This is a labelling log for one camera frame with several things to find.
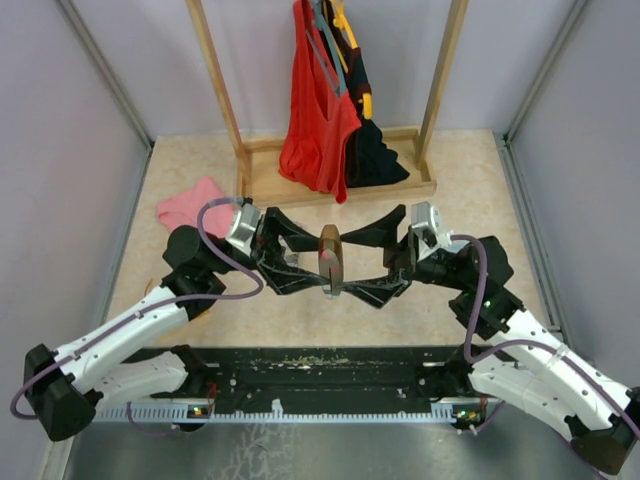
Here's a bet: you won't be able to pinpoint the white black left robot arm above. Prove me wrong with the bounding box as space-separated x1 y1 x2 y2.
16 198 327 442

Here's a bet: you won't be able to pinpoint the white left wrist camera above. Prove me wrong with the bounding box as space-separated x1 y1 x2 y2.
226 203 261 257

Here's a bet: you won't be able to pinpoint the dark navy garment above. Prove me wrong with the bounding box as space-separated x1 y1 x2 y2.
344 29 411 189

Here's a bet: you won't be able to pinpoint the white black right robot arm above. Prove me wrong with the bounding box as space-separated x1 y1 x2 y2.
341 202 639 475

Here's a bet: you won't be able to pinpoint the red tank top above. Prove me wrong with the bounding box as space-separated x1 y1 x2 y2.
279 1 361 204

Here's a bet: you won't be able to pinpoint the pink folded t-shirt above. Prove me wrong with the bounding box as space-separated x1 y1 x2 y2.
156 176 234 238

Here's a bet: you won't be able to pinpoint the wooden clothes rack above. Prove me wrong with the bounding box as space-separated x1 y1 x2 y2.
187 1 468 206

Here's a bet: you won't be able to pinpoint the grey clothes hanger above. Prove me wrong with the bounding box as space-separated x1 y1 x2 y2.
302 1 348 98

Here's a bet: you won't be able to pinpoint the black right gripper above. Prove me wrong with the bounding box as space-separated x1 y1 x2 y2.
335 205 472 308

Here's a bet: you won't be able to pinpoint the yellow sunglasses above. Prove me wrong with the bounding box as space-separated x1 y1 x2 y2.
144 278 155 297

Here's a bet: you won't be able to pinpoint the brown plaid glasses case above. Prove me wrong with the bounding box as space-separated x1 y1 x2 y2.
318 224 344 299

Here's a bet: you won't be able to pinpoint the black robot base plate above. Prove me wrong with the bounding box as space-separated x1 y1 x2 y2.
155 346 488 417

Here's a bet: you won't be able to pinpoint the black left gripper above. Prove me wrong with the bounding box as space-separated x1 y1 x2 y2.
208 207 335 295

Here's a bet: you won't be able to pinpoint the yellow clothes hanger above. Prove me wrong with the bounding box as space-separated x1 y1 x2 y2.
323 1 373 120

